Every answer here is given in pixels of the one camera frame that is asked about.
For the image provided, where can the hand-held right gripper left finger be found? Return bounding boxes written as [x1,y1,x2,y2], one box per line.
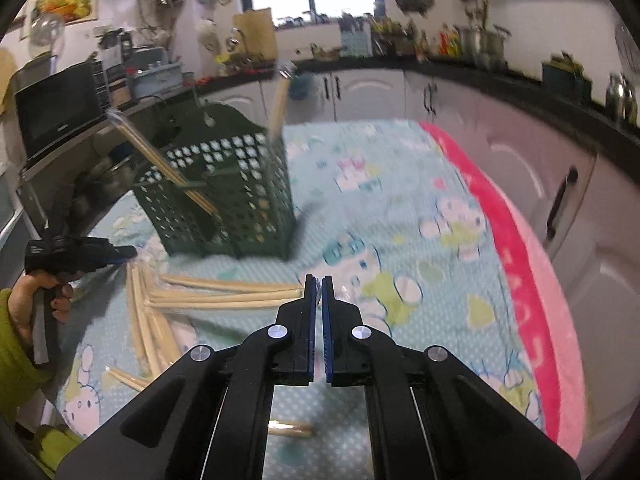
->
[55,274,318,480]

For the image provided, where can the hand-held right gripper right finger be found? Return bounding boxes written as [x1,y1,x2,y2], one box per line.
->
[320,275,581,480]

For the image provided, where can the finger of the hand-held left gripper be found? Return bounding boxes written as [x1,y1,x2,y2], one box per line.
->
[80,241,138,271]

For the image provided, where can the pile of chopsticks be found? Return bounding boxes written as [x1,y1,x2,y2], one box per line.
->
[105,262,306,392]

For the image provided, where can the green perforated utensil basket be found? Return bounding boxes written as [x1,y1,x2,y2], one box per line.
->
[132,102,296,262]

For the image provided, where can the person's left forearm green sleeve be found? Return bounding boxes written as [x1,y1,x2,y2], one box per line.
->
[0,287,53,406]

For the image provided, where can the person's left hand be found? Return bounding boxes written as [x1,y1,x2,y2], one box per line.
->
[10,270,76,352]

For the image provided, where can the black microwave oven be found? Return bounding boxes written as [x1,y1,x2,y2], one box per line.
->
[14,61,109,162]

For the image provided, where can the light blue cartoon cloth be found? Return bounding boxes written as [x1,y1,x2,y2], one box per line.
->
[55,120,543,480]

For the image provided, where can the blue dish rack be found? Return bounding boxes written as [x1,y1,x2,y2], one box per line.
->
[126,62,184,99]

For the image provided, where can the glass pot lid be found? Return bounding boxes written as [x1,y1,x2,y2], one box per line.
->
[29,12,67,59]

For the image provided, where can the pink blanket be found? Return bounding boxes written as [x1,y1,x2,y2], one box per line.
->
[420,121,587,461]

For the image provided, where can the hanging blue basket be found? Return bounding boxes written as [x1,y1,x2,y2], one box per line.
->
[289,72,317,102]

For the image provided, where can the wooden cutting board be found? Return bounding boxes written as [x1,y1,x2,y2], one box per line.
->
[233,7,279,62]

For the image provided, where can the white base cabinets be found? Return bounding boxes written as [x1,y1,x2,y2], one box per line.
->
[197,67,640,411]

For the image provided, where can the blue knife holder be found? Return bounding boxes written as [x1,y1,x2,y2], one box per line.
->
[340,30,374,59]

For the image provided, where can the black kitchen countertop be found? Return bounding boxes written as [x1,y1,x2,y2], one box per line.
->
[190,54,640,137]

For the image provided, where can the large steel pot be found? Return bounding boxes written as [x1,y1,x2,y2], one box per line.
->
[457,27,507,69]

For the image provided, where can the teal pot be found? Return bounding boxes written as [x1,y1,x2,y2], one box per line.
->
[541,59,594,104]

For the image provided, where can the fruit wall picture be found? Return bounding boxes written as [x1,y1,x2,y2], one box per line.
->
[21,0,99,40]

